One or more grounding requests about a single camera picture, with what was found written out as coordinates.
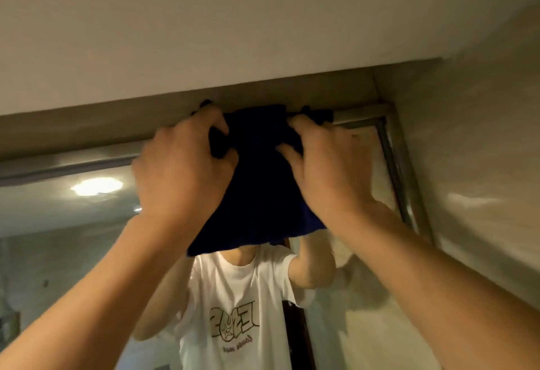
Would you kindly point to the person's right hand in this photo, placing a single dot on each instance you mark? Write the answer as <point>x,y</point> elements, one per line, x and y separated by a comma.
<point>337,175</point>

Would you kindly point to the person's left forearm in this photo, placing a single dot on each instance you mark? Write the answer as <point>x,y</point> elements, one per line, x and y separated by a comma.
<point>84,298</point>

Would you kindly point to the blue microfibre cloth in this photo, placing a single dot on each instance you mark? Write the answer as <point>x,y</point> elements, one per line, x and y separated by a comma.
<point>261,196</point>

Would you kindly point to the silver framed wall mirror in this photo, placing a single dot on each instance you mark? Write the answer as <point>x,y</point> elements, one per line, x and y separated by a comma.
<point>55,213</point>

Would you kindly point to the person's left hand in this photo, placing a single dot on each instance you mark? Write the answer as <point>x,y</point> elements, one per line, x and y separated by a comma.
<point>181,171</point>

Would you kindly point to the person's right forearm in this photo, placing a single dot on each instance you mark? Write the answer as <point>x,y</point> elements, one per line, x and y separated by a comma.
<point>443,289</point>

